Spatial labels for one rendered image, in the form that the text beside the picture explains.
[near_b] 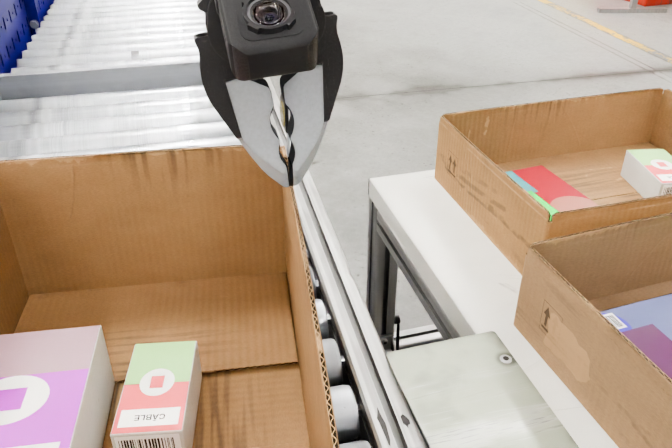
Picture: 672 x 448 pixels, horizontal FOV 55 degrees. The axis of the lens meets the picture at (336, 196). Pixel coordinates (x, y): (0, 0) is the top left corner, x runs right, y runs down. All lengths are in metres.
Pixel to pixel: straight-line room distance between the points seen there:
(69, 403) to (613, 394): 0.43
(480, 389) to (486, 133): 0.45
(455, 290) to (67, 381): 0.41
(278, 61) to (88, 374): 0.33
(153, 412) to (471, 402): 0.28
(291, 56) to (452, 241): 0.53
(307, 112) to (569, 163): 0.66
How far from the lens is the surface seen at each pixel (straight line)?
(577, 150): 1.07
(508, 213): 0.78
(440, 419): 0.60
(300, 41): 0.32
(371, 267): 1.01
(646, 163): 0.98
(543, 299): 0.65
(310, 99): 0.43
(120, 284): 0.76
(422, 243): 0.81
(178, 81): 1.37
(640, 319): 0.70
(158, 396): 0.56
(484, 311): 0.72
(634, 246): 0.75
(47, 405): 0.55
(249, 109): 0.42
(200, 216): 0.70
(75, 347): 0.59
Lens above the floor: 1.20
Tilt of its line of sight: 30 degrees down
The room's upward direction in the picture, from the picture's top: straight up
